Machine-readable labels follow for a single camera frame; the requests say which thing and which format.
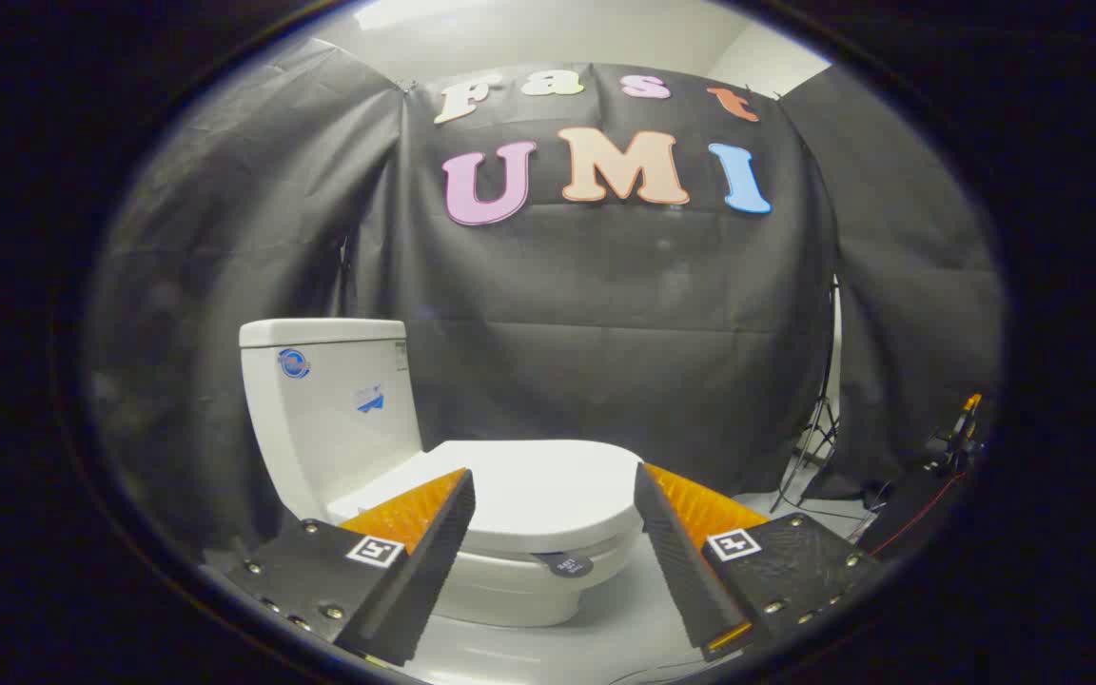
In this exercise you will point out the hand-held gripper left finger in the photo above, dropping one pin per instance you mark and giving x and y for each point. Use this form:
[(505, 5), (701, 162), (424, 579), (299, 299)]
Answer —
[(434, 561)]

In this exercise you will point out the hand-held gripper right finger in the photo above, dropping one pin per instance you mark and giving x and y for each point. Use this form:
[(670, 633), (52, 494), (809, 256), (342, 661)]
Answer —
[(676, 561)]

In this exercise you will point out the white toilet lid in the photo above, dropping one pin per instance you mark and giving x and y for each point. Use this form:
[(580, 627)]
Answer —
[(548, 490)]

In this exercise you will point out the white ceramic toilet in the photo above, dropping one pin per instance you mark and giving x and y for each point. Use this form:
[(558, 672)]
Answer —
[(329, 419)]

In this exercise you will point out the black tripod stand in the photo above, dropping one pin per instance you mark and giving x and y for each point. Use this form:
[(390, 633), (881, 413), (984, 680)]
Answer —
[(822, 419)]

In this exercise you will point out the black backdrop cloth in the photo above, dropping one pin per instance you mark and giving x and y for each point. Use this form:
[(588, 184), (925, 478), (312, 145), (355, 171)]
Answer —
[(605, 323)]

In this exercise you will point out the orange black device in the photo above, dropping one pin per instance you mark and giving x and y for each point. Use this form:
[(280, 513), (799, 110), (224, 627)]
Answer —
[(959, 433)]

